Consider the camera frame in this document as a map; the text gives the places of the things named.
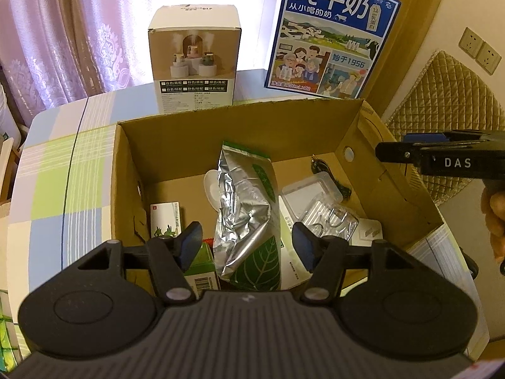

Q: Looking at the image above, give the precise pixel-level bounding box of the blue milk carton box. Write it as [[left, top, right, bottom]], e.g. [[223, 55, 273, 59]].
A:
[[264, 0, 402, 99]]

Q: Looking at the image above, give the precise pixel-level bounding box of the wooden door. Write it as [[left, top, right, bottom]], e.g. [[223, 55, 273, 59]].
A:
[[351, 0, 452, 103]]

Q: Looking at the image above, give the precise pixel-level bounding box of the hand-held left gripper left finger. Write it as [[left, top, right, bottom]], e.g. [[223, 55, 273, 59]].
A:
[[77, 221, 204, 304]]

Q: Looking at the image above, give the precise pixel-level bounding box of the brown cardboard box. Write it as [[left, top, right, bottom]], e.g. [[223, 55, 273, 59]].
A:
[[110, 99, 446, 297]]

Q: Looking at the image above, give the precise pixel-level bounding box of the chair with quilted tan cover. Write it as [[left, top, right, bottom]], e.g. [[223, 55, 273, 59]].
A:
[[384, 49, 505, 206]]

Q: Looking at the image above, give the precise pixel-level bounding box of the green medicine box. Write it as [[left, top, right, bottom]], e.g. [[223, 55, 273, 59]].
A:
[[185, 242, 222, 301]]

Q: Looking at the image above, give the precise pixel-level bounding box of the light green box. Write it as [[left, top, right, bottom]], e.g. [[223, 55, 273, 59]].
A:
[[0, 288, 20, 368]]

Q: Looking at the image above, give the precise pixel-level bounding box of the white ointment box bird print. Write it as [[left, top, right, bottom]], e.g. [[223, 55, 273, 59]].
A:
[[149, 202, 183, 241]]

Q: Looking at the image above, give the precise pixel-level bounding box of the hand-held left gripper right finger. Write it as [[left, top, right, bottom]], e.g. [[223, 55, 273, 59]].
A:
[[291, 221, 425, 304]]

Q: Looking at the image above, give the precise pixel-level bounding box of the humidifier product box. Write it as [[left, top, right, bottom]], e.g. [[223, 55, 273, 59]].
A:
[[148, 5, 241, 114]]

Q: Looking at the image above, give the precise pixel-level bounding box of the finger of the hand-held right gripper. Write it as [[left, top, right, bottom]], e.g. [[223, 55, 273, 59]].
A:
[[402, 128, 505, 145], [375, 140, 426, 165]]

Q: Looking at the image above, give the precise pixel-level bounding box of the black cable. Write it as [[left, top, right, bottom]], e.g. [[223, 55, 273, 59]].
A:
[[311, 157, 353, 199]]

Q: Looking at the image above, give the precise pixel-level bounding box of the sheer lavender patterned curtain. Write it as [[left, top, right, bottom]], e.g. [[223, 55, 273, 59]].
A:
[[67, 0, 277, 99]]

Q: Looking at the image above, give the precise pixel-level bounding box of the person's right hand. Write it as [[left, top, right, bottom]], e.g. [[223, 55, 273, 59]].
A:
[[480, 187, 505, 263]]

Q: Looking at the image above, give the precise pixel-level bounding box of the clear plastic case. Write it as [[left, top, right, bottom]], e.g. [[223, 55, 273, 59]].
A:
[[281, 173, 345, 224]]

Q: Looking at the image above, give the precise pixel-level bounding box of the white charger plug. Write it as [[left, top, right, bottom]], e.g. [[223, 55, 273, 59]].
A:
[[350, 218, 383, 246]]

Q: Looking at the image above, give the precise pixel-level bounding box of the silver foil bag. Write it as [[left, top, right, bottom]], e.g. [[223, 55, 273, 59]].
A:
[[213, 140, 282, 292]]

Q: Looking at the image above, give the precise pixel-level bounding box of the clear plastic packaging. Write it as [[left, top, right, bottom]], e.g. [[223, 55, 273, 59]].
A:
[[298, 201, 360, 242]]

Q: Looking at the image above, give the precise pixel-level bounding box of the white bag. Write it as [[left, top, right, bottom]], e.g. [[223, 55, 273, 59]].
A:
[[0, 85, 20, 147]]

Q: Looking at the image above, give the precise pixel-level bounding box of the white plastic spoon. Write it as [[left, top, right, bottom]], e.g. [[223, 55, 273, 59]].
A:
[[203, 169, 222, 211]]

